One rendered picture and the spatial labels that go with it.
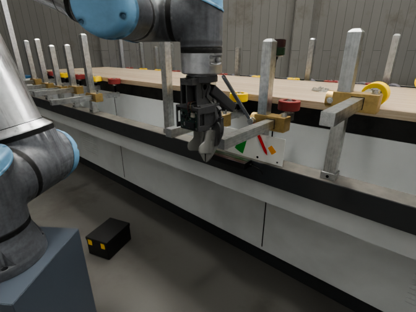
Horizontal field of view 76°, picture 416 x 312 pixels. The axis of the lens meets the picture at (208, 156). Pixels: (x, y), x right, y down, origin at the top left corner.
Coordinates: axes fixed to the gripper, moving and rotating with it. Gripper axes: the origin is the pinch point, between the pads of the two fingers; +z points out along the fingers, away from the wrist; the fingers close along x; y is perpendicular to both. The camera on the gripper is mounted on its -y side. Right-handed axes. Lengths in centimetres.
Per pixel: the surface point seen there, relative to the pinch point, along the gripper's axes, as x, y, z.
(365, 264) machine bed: 35, -56, 54
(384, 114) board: 29, -54, -6
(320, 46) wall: -136, -461, -32
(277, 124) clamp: 2.3, -33.0, -1.9
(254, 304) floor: 0, -32, 83
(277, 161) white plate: 3.6, -33.1, 11.0
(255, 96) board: -19, -54, -6
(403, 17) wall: -33, -535, -76
